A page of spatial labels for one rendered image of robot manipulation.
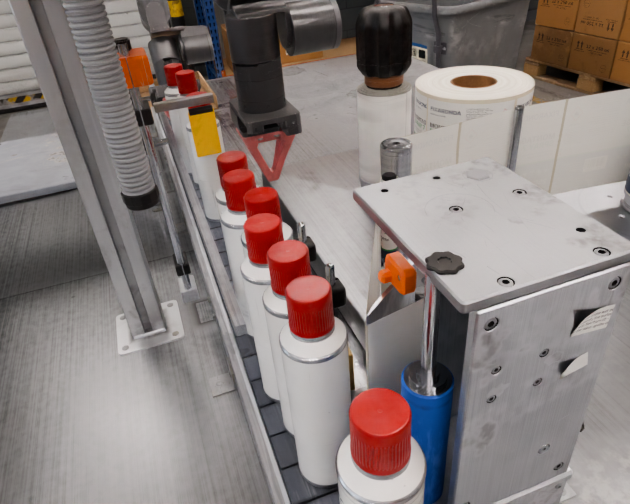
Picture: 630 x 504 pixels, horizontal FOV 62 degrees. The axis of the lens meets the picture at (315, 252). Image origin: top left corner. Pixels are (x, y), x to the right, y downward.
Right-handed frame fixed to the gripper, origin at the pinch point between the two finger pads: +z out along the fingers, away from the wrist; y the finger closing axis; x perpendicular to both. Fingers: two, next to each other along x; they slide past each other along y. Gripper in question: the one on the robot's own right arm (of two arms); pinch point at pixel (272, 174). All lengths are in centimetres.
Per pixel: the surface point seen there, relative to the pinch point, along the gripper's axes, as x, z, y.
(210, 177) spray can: 6.7, 5.3, 15.0
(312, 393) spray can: 7.0, 1.3, -35.8
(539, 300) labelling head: -3.3, -11.1, -45.3
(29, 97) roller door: 105, 89, 442
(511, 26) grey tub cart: -199, 41, 210
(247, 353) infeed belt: 9.5, 13.7, -16.6
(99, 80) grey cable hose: 16.4, -18.4, -14.1
